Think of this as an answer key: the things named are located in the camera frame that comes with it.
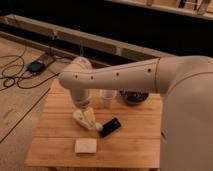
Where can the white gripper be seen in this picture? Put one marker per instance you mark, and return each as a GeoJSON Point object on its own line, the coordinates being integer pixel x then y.
{"type": "Point", "coordinates": [81, 99]}

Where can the white bottle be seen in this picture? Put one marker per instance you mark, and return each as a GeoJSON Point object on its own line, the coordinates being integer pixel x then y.
{"type": "Point", "coordinates": [82, 121]}

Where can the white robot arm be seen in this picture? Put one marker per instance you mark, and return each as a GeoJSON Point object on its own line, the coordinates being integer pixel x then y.
{"type": "Point", "coordinates": [186, 85]}

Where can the black phone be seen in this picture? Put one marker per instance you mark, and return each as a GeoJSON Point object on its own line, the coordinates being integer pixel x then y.
{"type": "Point", "coordinates": [110, 127]}

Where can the white rectangular sponge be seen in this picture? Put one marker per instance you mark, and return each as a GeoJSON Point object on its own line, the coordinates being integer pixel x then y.
{"type": "Point", "coordinates": [86, 145]}

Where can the wooden table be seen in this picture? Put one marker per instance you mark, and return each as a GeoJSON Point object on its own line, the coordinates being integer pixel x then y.
{"type": "Point", "coordinates": [60, 142]}

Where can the dark bowl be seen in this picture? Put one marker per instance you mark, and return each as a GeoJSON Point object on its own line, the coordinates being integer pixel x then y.
{"type": "Point", "coordinates": [133, 98]}

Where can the blue power adapter box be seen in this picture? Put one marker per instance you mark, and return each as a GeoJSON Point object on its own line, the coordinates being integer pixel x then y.
{"type": "Point", "coordinates": [35, 67]}

